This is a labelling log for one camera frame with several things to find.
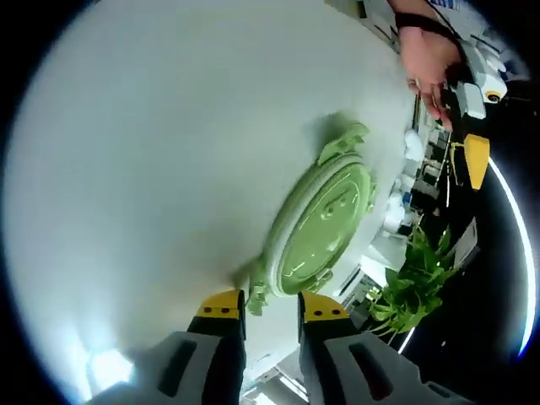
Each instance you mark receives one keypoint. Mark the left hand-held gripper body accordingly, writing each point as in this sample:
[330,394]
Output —
[472,93]

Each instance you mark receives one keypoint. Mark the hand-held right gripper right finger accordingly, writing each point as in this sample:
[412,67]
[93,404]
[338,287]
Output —
[320,367]

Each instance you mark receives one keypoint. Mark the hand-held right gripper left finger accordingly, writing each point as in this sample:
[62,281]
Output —
[223,358]

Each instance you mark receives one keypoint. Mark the green container lid with latches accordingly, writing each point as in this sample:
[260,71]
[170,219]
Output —
[320,228]

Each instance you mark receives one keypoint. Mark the person's left hand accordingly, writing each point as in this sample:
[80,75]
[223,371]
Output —
[426,63]

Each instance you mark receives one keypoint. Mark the long ceiling light strip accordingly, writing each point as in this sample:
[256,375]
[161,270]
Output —
[521,236]

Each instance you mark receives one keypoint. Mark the green leafy plant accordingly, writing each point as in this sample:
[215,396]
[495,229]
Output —
[415,278]

